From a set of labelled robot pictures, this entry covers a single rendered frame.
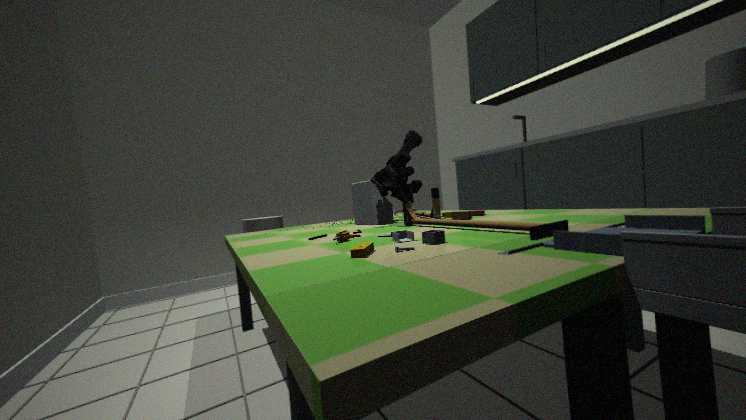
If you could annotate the yellow rectangular block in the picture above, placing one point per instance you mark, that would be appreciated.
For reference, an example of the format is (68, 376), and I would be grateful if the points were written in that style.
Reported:
(362, 250)

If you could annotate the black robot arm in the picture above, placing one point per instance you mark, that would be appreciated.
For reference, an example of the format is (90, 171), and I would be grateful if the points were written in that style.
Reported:
(397, 162)

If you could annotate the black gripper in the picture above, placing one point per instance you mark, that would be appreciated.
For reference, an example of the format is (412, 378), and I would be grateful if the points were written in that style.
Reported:
(396, 188)

